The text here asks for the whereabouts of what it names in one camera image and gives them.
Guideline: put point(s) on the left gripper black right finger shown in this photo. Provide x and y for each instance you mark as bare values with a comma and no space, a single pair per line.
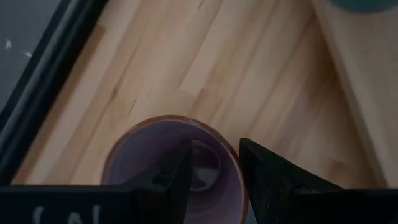
270,186

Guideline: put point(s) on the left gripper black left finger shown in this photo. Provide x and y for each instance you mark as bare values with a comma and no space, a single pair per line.
168,193

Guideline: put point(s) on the purple mug with brown rim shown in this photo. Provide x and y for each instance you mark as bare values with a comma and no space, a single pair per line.
140,155

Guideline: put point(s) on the black aluminium station frame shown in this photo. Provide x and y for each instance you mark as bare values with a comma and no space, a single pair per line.
46,77

